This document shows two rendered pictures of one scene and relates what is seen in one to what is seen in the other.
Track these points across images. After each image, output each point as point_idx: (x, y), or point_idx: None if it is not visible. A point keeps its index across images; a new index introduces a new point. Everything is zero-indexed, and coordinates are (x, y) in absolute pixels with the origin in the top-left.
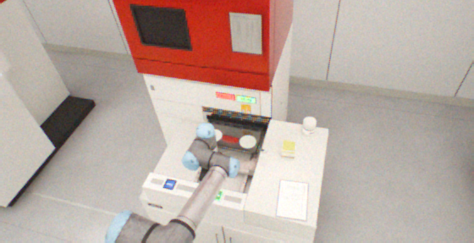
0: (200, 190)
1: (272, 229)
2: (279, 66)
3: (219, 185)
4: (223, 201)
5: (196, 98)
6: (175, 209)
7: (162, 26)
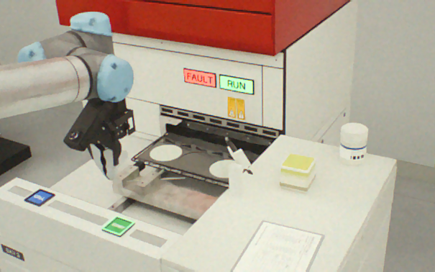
0: (0, 65)
1: None
2: (314, 41)
3: (57, 78)
4: (125, 239)
5: (151, 85)
6: (44, 263)
7: None
